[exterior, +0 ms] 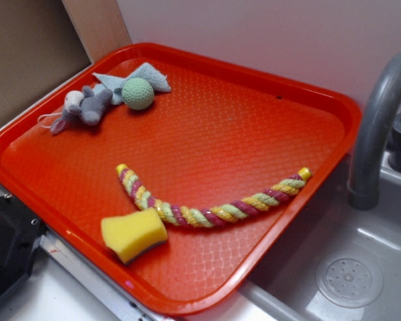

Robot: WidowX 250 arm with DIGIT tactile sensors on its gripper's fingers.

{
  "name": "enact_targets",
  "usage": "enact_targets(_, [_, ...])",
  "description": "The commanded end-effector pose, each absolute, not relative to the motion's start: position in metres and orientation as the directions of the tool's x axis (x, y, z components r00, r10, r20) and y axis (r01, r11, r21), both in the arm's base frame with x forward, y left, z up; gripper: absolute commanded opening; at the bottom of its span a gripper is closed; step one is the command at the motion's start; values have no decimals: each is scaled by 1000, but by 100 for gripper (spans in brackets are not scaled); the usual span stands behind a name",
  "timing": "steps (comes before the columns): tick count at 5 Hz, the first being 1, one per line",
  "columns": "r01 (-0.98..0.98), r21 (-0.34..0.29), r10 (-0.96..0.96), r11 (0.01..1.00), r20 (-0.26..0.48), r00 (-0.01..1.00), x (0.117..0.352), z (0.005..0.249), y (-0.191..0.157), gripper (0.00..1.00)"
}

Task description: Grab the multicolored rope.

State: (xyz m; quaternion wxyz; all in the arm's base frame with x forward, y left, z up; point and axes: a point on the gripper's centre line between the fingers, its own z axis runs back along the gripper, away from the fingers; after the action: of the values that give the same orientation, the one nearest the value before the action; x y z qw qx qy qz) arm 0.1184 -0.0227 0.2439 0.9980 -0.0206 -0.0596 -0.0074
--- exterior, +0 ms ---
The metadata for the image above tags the grey toy faucet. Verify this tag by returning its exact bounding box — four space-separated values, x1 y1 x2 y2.
348 52 401 210

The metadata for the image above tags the multicolored twisted rope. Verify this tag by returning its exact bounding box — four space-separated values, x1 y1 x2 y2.
116 163 313 229

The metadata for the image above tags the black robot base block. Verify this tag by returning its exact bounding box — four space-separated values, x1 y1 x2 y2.
0 193 44 304

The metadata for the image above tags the green dimpled ball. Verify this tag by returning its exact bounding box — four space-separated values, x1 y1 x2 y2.
122 78 154 110

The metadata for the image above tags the red plastic tray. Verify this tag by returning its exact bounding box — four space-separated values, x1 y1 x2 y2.
0 43 361 316

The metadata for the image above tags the yellow sponge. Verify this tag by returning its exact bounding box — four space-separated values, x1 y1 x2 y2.
100 208 168 264

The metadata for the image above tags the grey toy sink basin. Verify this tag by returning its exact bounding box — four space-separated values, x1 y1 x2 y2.
241 160 401 320

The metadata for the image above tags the light blue cloth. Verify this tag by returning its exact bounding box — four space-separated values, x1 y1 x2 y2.
94 63 172 106

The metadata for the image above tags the brown cardboard panel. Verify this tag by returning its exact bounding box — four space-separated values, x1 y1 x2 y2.
0 1 131 128

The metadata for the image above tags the grey plush mouse toy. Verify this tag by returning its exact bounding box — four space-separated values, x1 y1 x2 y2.
37 86 113 134

